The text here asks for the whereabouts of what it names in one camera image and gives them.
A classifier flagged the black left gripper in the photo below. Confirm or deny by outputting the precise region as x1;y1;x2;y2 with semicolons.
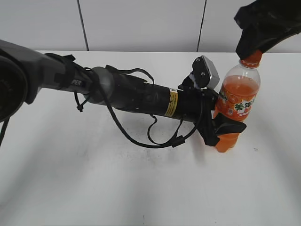
176;88;246;146

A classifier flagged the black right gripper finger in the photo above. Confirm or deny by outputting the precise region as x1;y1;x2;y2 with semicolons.
260;14;301;53
236;23;266;59

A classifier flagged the orange bottle cap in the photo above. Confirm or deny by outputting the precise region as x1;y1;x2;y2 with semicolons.
239;50;263;69

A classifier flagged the orange soda bottle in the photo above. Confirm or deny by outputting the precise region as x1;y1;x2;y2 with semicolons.
213;49;263;153

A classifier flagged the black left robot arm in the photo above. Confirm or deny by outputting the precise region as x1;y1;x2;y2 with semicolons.
0;40;246;146

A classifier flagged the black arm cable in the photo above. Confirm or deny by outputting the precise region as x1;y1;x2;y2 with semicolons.
74;67;204;149

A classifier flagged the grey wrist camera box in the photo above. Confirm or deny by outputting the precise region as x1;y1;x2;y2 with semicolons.
189;55;220;89

